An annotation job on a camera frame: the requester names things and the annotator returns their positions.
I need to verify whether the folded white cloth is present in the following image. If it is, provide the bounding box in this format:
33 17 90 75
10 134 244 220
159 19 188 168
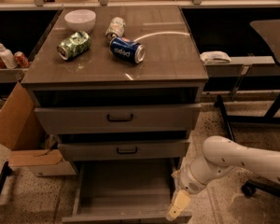
200 51 231 63

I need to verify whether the red can right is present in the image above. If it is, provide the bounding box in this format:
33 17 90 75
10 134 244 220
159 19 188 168
14 51 30 68

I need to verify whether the blue pepsi can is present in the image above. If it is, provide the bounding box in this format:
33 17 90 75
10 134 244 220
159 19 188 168
110 37 146 63

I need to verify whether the brown cardboard box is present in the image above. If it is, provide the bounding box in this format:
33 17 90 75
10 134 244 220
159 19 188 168
0 83 77 177

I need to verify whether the grey top drawer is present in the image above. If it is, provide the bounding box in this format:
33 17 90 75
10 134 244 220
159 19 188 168
35 104 201 134

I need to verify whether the grey middle drawer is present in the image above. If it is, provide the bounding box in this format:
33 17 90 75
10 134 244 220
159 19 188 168
58 140 189 161

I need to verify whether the black table leg frame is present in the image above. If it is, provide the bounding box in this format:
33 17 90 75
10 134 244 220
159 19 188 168
214 94 280 141

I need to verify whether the white bowl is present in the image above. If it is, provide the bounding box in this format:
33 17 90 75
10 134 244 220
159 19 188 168
64 9 96 33

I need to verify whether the green crushed soda can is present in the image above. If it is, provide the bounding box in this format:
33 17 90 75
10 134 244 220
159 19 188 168
57 31 91 61

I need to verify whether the pale green soda can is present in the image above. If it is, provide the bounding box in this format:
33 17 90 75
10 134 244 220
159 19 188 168
105 17 126 42

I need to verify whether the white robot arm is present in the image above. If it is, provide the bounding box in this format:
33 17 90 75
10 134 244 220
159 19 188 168
166 136 280 221

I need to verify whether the white pump bottle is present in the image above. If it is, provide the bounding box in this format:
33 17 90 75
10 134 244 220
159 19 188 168
0 41 18 69

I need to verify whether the grey drawer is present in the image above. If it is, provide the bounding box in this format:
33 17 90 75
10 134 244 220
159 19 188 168
35 104 201 134
63 158 191 224
58 140 189 161

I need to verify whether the grey bottom drawer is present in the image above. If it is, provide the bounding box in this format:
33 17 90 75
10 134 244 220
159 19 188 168
63 158 191 224

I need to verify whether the grey drawer cabinet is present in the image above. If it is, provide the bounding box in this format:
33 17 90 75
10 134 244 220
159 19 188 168
21 5 209 173

